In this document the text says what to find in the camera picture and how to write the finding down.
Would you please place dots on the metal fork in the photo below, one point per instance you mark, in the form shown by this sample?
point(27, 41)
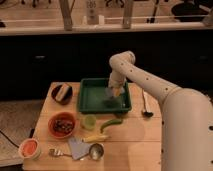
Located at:
point(57, 153)

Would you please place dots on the green plastic tray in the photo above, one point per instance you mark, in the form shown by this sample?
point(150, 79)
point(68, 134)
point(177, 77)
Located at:
point(93, 98)

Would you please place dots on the beige sandwich block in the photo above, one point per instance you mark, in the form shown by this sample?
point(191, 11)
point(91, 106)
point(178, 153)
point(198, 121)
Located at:
point(62, 92)

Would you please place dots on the black ladle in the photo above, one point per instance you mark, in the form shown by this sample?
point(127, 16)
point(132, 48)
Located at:
point(146, 109)

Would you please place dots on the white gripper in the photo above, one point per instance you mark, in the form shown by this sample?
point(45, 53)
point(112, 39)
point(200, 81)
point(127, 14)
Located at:
point(116, 81)

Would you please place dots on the yellow toy corn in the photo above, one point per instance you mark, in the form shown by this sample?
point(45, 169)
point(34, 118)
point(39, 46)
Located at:
point(95, 138)

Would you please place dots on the orange-filled white cup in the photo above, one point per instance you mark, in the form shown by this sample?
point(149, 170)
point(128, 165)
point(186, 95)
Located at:
point(29, 149)

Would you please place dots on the metal measuring cup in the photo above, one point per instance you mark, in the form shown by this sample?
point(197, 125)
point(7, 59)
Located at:
point(95, 151)

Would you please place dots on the green toy pepper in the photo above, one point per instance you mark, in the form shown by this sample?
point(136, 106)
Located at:
point(116, 121)

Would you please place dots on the green cup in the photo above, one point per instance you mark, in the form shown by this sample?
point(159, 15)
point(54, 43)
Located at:
point(88, 122)

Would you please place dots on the orange bowl with food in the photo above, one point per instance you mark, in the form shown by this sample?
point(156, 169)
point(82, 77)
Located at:
point(61, 125)

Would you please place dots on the dark bowl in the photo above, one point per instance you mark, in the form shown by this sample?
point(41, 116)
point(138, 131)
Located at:
point(66, 98)

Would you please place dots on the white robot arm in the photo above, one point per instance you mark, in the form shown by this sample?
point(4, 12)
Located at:
point(187, 116)

